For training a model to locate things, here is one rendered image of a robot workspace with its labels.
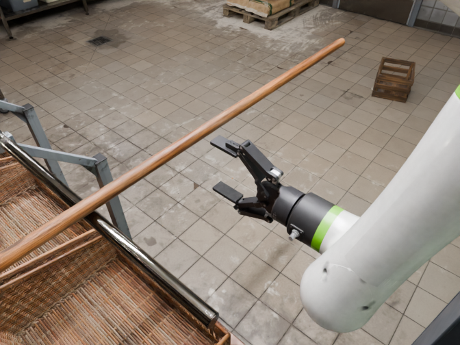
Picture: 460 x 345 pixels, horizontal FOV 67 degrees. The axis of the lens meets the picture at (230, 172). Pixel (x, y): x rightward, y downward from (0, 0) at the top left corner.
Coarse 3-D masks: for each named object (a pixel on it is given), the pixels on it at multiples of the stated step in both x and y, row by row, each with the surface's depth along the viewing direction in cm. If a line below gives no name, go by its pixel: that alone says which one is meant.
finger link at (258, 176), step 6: (240, 156) 68; (246, 162) 68; (252, 162) 69; (252, 168) 68; (258, 168) 69; (252, 174) 69; (258, 174) 69; (258, 180) 68; (258, 186) 69; (264, 192) 68; (264, 198) 69
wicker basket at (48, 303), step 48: (96, 240) 117; (0, 288) 96; (48, 288) 110; (96, 288) 121; (144, 288) 121; (0, 336) 100; (48, 336) 109; (96, 336) 109; (144, 336) 109; (192, 336) 109
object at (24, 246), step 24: (336, 48) 123; (288, 72) 107; (264, 96) 99; (216, 120) 88; (192, 144) 84; (144, 168) 75; (96, 192) 69; (120, 192) 72; (72, 216) 65; (24, 240) 61; (48, 240) 63; (0, 264) 58
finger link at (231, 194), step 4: (216, 184) 82; (220, 184) 82; (224, 184) 82; (212, 188) 82; (216, 188) 81; (220, 188) 81; (224, 188) 81; (228, 188) 81; (232, 188) 81; (220, 192) 80; (224, 192) 80; (228, 192) 80; (232, 192) 80; (236, 192) 80; (224, 196) 80; (228, 196) 79; (232, 196) 79; (236, 196) 79; (240, 196) 79; (232, 200) 79; (236, 200) 79
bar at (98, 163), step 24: (24, 120) 140; (0, 144) 87; (24, 144) 94; (48, 144) 150; (48, 168) 160; (96, 168) 116; (72, 192) 74; (96, 216) 69; (120, 216) 134; (120, 240) 65; (144, 264) 61; (168, 288) 58; (192, 312) 55; (216, 312) 55
